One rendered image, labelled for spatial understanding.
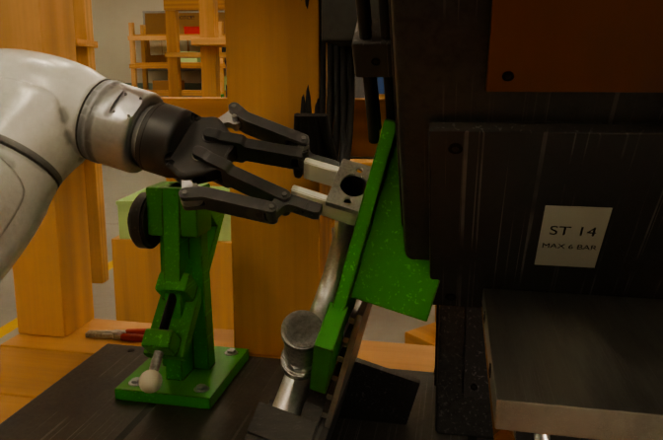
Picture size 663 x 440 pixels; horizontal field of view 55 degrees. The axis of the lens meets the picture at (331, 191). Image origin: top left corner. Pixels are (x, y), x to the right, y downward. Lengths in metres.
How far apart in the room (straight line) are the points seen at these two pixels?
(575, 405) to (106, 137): 0.49
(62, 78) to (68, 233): 0.48
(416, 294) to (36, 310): 0.77
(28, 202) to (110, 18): 11.13
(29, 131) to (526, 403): 0.52
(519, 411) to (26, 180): 0.50
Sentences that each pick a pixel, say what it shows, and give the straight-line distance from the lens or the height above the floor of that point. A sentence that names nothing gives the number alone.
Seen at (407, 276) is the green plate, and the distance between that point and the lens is 0.55.
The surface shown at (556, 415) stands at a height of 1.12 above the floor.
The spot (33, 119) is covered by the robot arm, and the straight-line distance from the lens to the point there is 0.69.
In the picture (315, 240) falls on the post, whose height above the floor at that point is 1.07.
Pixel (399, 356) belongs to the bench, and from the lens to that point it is 1.02.
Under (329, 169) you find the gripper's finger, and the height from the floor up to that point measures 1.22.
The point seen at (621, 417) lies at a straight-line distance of 0.39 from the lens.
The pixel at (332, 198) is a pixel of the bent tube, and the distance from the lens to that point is 0.61.
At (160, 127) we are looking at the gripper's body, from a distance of 0.66.
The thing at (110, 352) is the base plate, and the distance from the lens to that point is 1.03.
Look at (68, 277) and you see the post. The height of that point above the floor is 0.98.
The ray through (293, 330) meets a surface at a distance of 0.57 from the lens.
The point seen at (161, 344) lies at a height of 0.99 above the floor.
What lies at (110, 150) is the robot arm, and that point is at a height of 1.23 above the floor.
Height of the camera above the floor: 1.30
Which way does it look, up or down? 10 degrees down
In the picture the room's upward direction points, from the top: straight up
